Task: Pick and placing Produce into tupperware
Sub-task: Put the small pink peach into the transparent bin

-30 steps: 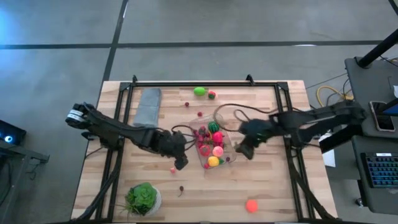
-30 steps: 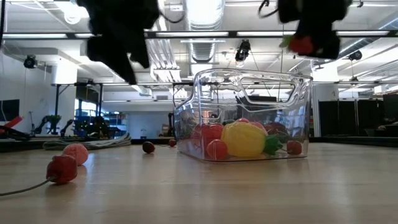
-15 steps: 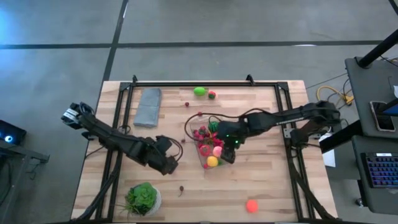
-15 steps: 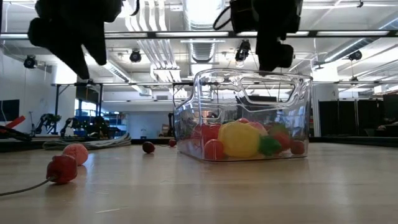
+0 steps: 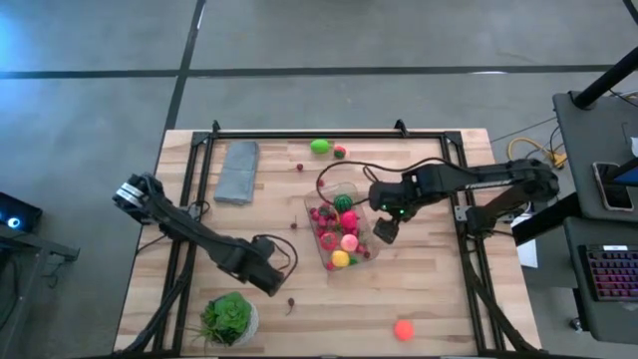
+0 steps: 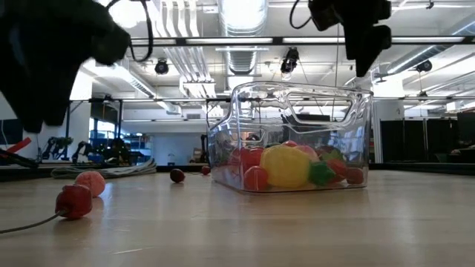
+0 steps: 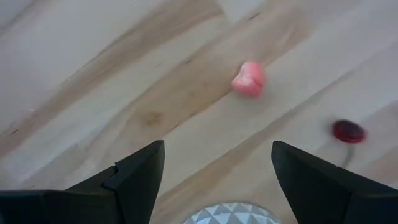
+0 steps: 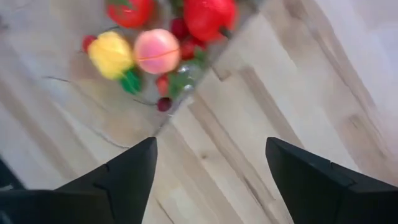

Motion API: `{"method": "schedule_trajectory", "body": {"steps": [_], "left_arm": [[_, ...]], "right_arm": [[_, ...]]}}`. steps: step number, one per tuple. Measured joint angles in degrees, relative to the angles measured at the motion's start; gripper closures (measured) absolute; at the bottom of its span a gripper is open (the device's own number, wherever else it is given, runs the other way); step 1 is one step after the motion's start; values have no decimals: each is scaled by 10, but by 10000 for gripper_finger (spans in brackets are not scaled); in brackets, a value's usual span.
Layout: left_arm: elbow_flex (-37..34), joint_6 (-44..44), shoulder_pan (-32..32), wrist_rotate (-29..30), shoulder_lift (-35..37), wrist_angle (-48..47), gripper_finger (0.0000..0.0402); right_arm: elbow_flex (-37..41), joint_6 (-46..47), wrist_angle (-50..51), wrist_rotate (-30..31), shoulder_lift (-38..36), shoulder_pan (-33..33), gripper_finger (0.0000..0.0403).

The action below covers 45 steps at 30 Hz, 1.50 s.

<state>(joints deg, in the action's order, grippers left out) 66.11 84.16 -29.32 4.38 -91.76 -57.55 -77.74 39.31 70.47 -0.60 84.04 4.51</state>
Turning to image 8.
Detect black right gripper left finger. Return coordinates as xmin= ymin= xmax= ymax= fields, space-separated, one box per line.
xmin=55 ymin=136 xmax=159 ymax=224

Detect orange fruit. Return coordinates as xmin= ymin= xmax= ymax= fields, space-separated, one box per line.
xmin=106 ymin=0 xmax=155 ymax=29

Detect pink peach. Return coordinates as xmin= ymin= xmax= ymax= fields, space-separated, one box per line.
xmin=133 ymin=28 xmax=182 ymax=75

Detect yellow lemon with green leaf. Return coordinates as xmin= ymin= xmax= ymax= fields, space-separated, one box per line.
xmin=88 ymin=30 xmax=143 ymax=96

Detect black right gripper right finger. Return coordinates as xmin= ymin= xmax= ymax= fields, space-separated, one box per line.
xmin=265 ymin=136 xmax=398 ymax=224

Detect red cherry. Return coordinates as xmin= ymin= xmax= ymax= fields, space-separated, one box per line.
xmin=81 ymin=34 xmax=96 ymax=54
xmin=170 ymin=17 xmax=190 ymax=40
xmin=133 ymin=96 xmax=173 ymax=113

